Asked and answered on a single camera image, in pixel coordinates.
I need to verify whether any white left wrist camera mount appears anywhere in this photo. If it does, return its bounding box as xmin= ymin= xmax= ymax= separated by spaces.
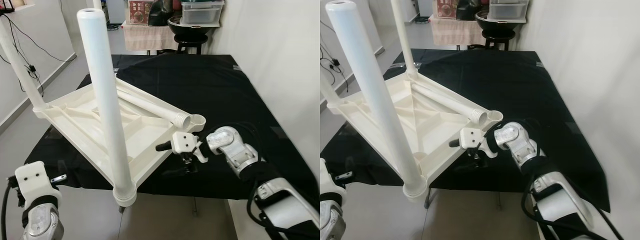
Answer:
xmin=320 ymin=159 xmax=347 ymax=196
xmin=14 ymin=161 xmax=62 ymax=201

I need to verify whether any black tablecloth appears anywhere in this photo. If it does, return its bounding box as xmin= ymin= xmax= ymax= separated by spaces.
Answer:
xmin=320 ymin=48 xmax=612 ymax=213
xmin=22 ymin=54 xmax=313 ymax=193

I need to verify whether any black bag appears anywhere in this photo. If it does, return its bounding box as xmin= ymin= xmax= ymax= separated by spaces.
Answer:
xmin=148 ymin=0 xmax=176 ymax=27
xmin=456 ymin=0 xmax=484 ymax=22

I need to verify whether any black stool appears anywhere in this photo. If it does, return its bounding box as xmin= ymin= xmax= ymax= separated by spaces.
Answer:
xmin=175 ymin=39 xmax=209 ymax=56
xmin=482 ymin=35 xmax=516 ymax=52

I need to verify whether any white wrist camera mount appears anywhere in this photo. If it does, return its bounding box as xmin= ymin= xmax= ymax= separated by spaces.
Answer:
xmin=14 ymin=161 xmax=62 ymax=201
xmin=320 ymin=159 xmax=347 ymax=196
xmin=171 ymin=131 xmax=206 ymax=164
xmin=460 ymin=127 xmax=489 ymax=152

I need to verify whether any white plastic table top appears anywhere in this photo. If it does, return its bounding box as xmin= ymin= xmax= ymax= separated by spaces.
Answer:
xmin=32 ymin=75 xmax=207 ymax=193
xmin=325 ymin=67 xmax=504 ymax=188

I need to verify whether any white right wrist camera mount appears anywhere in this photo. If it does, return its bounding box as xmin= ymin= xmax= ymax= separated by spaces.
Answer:
xmin=171 ymin=131 xmax=206 ymax=164
xmin=460 ymin=127 xmax=489 ymax=152

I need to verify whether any red printed cardboard box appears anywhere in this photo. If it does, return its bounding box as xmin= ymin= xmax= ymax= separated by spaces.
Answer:
xmin=128 ymin=0 xmax=154 ymax=26
xmin=436 ymin=0 xmax=459 ymax=20

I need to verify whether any long black wall cable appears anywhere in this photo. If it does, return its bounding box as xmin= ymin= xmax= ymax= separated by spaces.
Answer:
xmin=320 ymin=20 xmax=386 ymax=57
xmin=5 ymin=15 xmax=79 ymax=64

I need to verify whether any clear container green lid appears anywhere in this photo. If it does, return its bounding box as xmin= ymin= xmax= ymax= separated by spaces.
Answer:
xmin=180 ymin=0 xmax=225 ymax=27
xmin=487 ymin=0 xmax=531 ymax=24

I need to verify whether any beige cloth covered table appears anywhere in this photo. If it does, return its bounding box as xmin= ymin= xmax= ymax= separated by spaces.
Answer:
xmin=122 ymin=22 xmax=176 ymax=52
xmin=431 ymin=17 xmax=484 ymax=47

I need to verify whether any looped black wall cable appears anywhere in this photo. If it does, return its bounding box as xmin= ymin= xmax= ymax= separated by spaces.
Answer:
xmin=320 ymin=45 xmax=351 ymax=94
xmin=10 ymin=30 xmax=46 ymax=99

